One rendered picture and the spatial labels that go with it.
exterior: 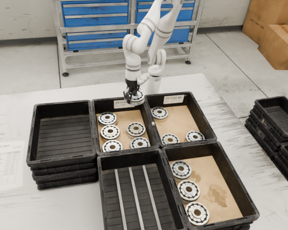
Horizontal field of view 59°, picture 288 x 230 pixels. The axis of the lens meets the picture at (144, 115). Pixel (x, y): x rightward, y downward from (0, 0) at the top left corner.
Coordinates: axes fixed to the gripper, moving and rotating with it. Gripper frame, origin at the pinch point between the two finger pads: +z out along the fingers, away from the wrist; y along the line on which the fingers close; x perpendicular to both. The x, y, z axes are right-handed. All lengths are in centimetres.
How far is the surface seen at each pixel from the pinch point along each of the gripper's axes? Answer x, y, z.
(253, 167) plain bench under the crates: 70, -19, 31
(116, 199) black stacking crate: 20, 44, 18
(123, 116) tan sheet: -6.5, -1.9, 17.4
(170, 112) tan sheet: 15.4, -20.1, 17.4
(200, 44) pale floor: -44, -279, 100
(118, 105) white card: -10.8, -3.5, 12.5
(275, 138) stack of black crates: 82, -76, 52
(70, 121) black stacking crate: -28.9, 18.0, 17.5
